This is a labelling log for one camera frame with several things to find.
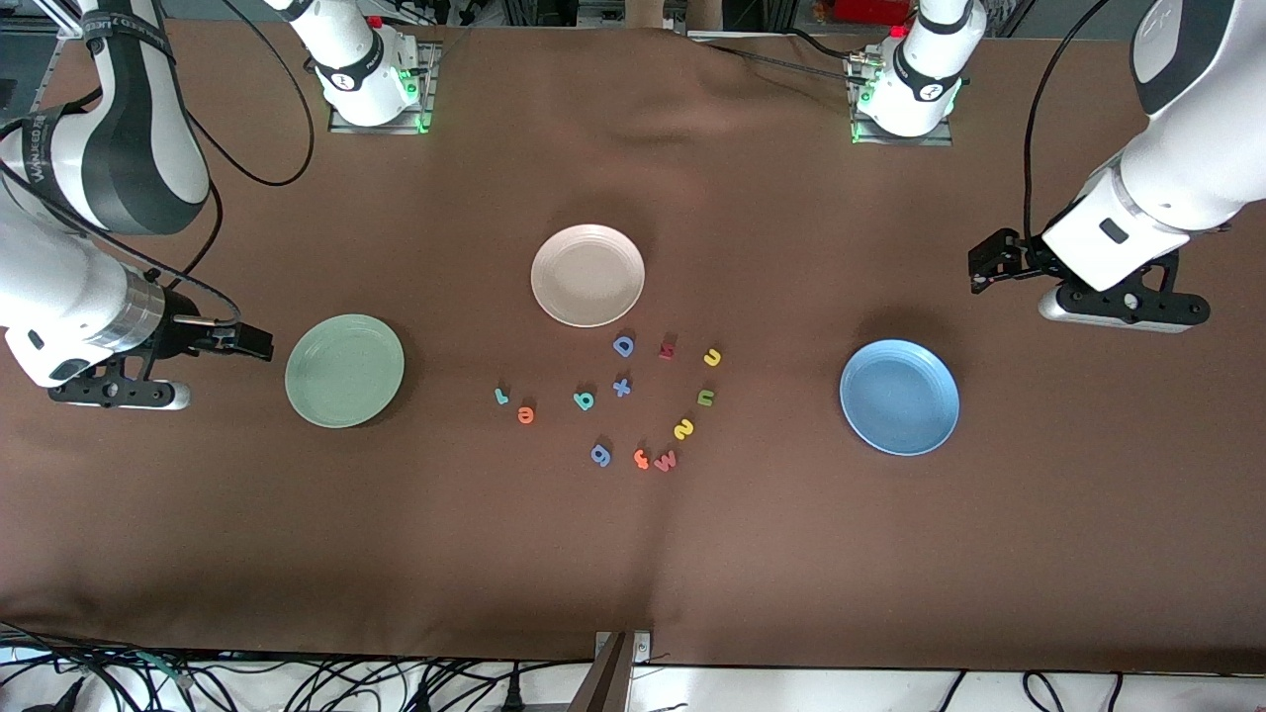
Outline green round plate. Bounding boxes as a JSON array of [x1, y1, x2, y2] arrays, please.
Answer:
[[285, 313, 406, 429]]

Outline blue round plate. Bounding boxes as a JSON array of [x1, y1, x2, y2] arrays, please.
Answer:
[[839, 339, 960, 457]]

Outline red box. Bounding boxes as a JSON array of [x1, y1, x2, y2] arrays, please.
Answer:
[[834, 0, 913, 25]]

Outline brown tablecloth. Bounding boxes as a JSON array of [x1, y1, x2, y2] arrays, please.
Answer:
[[0, 20, 1266, 675]]

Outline beige round plate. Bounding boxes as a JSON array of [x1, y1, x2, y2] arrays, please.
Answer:
[[530, 224, 646, 328]]

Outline person behind table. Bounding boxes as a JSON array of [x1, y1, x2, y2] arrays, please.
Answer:
[[633, 0, 723, 33]]

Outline brown slanted bar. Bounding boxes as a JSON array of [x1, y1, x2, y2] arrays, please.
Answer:
[[569, 633, 630, 712]]

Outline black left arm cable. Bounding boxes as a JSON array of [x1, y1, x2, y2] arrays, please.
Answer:
[[1022, 0, 1117, 248]]

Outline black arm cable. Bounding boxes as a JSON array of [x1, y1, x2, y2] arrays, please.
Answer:
[[1022, 0, 1117, 248], [0, 0, 317, 327]]

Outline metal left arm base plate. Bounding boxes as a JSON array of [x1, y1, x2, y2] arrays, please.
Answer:
[[849, 54, 956, 147]]

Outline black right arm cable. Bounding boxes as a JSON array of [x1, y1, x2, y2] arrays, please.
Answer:
[[0, 0, 317, 327]]

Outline thin black cable on cloth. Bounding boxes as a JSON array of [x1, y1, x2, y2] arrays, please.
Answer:
[[689, 30, 871, 85]]

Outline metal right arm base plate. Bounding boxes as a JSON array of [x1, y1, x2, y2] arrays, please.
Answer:
[[328, 42, 438, 134]]

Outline aluminium frame rail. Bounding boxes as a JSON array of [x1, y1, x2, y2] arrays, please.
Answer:
[[33, 0, 88, 41]]

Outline tangled black cables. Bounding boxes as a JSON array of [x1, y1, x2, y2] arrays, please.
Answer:
[[0, 621, 594, 712]]

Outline silver metal bracket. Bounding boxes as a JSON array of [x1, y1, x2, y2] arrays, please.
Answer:
[[595, 630, 654, 666]]

